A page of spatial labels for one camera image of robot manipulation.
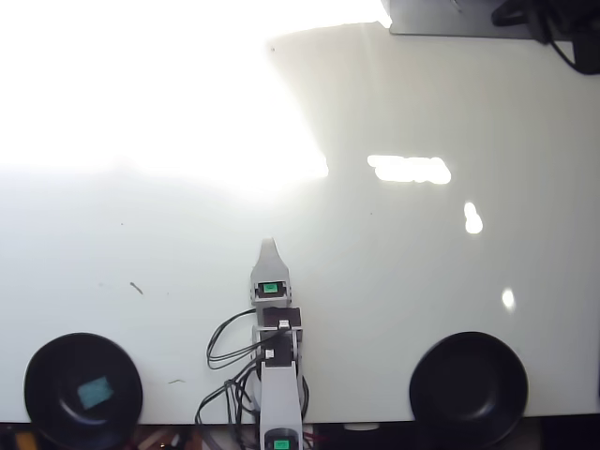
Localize black block device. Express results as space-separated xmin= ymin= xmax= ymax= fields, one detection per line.
xmin=569 ymin=0 xmax=600 ymax=76

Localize black servo cable loop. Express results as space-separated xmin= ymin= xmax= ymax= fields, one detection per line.
xmin=205 ymin=307 xmax=264 ymax=372

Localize black power cable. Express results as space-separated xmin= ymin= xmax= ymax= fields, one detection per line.
xmin=546 ymin=37 xmax=578 ymax=69

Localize blue cube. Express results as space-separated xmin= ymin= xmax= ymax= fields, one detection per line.
xmin=76 ymin=373 xmax=115 ymax=411

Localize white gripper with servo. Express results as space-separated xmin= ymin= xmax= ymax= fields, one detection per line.
xmin=249 ymin=237 xmax=293 ymax=307

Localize black clamp device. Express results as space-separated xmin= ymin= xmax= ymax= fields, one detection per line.
xmin=490 ymin=0 xmax=553 ymax=46

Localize black round bowl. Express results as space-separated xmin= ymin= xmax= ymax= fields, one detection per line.
xmin=408 ymin=331 xmax=530 ymax=449
xmin=22 ymin=332 xmax=144 ymax=449

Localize black base cable bundle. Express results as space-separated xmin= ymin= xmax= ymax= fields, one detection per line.
xmin=195 ymin=363 xmax=264 ymax=427

